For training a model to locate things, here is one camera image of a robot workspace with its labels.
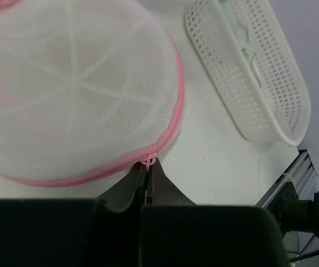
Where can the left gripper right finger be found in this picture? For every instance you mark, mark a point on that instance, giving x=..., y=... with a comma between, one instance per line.
x=161, y=190

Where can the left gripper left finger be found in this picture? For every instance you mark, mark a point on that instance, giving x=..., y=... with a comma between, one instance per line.
x=127, y=192

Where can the white mesh laundry bag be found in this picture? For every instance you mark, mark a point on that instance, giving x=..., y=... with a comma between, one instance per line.
x=87, y=89

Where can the white plastic basket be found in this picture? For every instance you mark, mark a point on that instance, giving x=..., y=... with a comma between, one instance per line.
x=280, y=110

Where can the aluminium frame rail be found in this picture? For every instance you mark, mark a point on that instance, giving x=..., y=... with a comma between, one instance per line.
x=301, y=174

